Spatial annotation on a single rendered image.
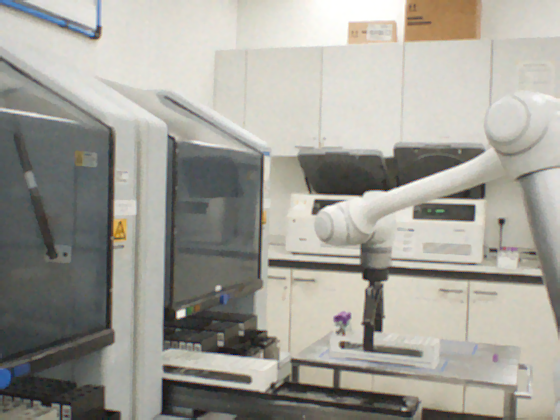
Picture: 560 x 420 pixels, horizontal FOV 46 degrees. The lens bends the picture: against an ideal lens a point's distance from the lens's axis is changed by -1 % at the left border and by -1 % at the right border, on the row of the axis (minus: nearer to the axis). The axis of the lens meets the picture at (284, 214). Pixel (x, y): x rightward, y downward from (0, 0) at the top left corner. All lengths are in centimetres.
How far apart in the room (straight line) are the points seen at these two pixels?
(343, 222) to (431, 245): 216
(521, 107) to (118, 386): 101
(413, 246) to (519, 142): 248
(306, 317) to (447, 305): 83
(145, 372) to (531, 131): 98
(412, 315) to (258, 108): 164
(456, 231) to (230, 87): 175
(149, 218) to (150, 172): 10
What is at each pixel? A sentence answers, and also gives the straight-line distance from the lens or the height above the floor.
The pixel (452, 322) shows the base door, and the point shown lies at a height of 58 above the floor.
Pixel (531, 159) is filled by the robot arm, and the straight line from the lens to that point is 143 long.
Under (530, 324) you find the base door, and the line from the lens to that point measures 385.
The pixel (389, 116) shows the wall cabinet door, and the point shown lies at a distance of 417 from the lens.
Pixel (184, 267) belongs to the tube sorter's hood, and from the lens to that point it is 169.
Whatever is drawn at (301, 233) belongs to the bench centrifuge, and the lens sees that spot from 398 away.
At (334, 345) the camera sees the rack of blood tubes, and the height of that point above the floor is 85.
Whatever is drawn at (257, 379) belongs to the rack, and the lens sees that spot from 161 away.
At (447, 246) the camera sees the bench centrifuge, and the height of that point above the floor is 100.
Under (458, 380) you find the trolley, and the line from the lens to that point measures 182.
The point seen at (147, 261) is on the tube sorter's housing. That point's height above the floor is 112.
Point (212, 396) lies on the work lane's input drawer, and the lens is 165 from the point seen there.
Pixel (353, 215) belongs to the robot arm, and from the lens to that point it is 171.
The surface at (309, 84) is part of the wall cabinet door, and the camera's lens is 431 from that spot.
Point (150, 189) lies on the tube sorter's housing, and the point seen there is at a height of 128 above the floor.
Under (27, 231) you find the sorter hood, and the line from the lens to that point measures 119.
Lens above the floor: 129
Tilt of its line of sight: 2 degrees down
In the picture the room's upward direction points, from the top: 2 degrees clockwise
